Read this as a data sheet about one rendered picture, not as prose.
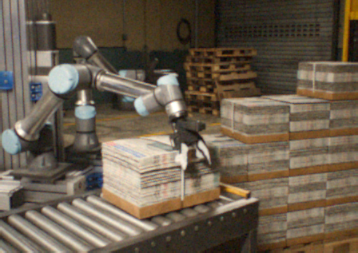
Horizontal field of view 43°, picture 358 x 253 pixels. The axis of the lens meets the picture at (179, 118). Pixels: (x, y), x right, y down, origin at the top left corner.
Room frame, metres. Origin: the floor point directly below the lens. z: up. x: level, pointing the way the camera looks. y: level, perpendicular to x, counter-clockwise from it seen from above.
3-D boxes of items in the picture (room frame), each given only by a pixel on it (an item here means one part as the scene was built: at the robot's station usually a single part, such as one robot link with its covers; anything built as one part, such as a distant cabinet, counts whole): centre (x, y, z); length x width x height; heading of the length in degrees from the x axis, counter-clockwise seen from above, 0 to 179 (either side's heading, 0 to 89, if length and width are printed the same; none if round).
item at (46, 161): (2.18, 0.67, 0.87); 0.15 x 0.15 x 0.10
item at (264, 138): (2.86, -0.46, 0.86); 0.38 x 0.29 x 0.04; 20
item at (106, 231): (1.57, 0.32, 0.77); 0.47 x 0.05 x 0.05; 41
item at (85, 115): (2.67, 0.55, 0.98); 0.13 x 0.12 x 0.14; 12
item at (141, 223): (1.66, 0.22, 0.77); 0.47 x 0.05 x 0.05; 41
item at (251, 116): (2.86, -0.46, 0.95); 0.38 x 0.29 x 0.23; 20
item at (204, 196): (1.83, -0.01, 0.83); 0.29 x 0.16 x 0.04; 36
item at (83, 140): (2.66, 0.55, 0.87); 0.15 x 0.15 x 0.10
